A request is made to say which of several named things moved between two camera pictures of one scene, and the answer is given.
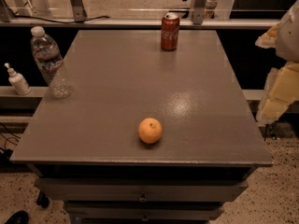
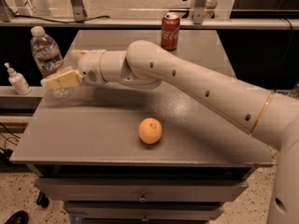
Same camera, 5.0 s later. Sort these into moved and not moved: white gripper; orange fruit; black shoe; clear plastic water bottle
Moved: white gripper
Not moved: clear plastic water bottle; orange fruit; black shoe
